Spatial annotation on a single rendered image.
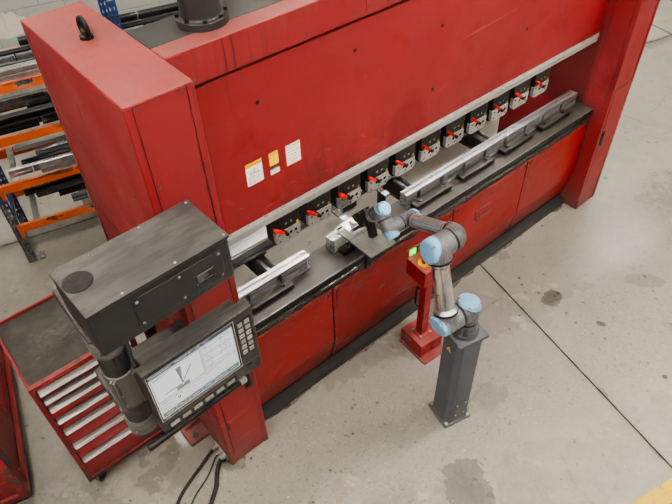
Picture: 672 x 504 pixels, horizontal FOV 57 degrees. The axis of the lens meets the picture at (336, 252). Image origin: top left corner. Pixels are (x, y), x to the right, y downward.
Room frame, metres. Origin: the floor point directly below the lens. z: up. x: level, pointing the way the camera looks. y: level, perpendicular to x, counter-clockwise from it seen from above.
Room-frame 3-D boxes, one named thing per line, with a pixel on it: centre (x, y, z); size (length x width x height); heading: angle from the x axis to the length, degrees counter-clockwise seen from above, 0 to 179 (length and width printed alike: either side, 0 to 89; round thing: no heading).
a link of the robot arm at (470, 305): (1.94, -0.63, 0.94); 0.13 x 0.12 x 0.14; 122
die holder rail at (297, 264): (2.19, 0.35, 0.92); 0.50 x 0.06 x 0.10; 129
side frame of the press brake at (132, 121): (2.06, 0.79, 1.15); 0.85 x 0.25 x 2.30; 39
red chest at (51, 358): (1.87, 1.31, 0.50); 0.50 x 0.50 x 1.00; 39
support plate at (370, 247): (2.42, -0.17, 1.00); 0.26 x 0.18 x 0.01; 39
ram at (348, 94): (2.94, -0.58, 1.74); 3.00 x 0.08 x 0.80; 129
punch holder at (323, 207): (2.39, 0.10, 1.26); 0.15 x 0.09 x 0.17; 129
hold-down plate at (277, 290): (2.11, 0.36, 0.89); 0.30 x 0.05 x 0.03; 129
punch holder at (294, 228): (2.27, 0.25, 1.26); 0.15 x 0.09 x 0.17; 129
